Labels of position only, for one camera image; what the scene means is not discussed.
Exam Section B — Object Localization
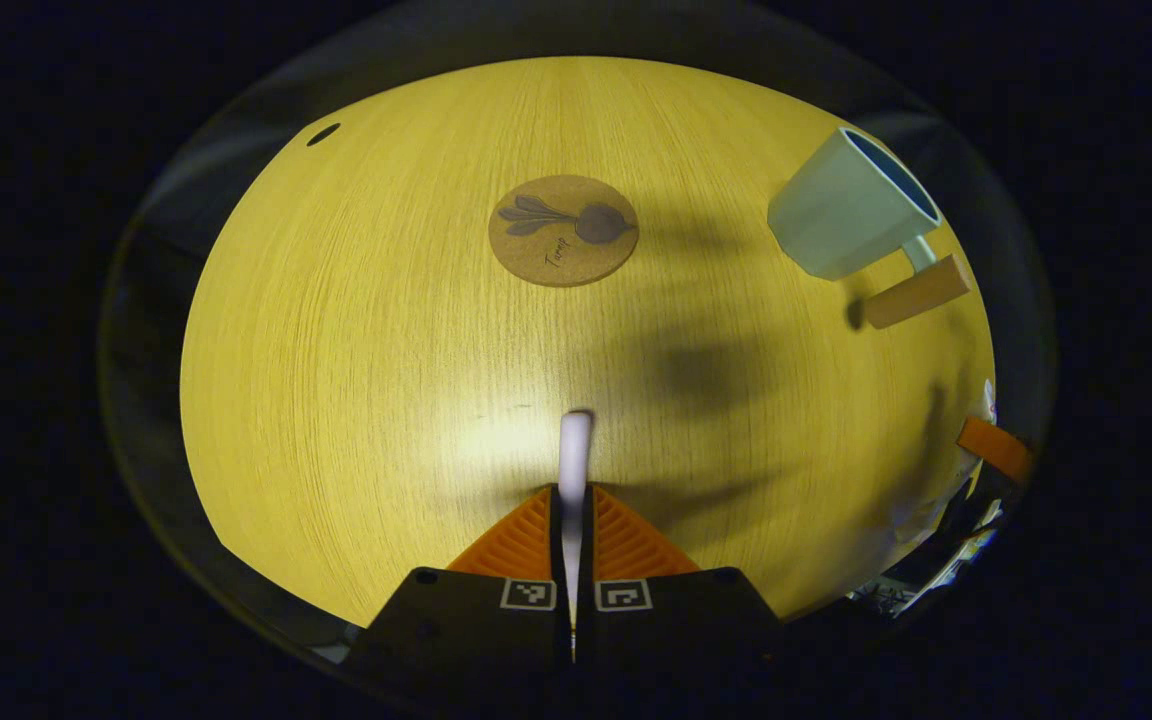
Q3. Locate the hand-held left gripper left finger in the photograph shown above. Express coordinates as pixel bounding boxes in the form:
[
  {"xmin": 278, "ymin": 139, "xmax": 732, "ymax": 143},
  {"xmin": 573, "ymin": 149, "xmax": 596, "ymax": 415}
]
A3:
[{"xmin": 341, "ymin": 485, "xmax": 577, "ymax": 693}]

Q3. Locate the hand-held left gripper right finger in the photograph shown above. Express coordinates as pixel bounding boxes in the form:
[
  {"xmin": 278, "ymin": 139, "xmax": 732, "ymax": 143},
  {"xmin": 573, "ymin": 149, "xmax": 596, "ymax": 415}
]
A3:
[{"xmin": 578, "ymin": 485, "xmax": 809, "ymax": 693}]

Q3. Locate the pink toothbrush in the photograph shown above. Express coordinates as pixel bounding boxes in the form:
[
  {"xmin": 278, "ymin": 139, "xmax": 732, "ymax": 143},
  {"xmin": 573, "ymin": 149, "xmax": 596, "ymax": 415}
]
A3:
[{"xmin": 558, "ymin": 410, "xmax": 595, "ymax": 661}]

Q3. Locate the pale green cup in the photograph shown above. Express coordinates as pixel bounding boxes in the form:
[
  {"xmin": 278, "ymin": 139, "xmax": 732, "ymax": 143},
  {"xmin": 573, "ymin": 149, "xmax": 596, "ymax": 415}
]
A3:
[{"xmin": 766, "ymin": 126, "xmax": 974, "ymax": 331}]

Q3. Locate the round cork coaster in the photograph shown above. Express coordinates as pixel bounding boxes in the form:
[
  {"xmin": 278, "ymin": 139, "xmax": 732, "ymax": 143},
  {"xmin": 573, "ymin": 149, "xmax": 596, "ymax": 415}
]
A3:
[{"xmin": 488, "ymin": 174, "xmax": 640, "ymax": 289}]

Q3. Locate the wooden desktop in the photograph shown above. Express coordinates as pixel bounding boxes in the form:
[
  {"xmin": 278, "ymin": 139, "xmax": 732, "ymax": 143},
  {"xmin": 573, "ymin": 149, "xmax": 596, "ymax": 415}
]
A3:
[{"xmin": 179, "ymin": 55, "xmax": 997, "ymax": 626}]

